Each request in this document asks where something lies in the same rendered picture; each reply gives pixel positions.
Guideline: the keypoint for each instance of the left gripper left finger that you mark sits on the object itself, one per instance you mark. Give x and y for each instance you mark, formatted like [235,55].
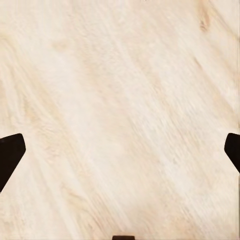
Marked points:
[12,149]

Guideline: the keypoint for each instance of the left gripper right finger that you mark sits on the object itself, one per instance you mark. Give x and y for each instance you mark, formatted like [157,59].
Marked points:
[232,149]

